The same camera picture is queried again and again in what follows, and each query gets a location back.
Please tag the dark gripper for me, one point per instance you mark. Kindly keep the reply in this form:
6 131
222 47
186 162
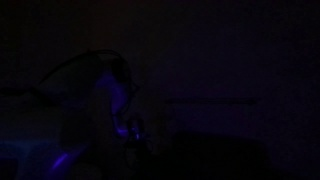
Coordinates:
135 130

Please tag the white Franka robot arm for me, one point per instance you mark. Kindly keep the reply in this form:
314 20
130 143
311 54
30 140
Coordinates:
110 90

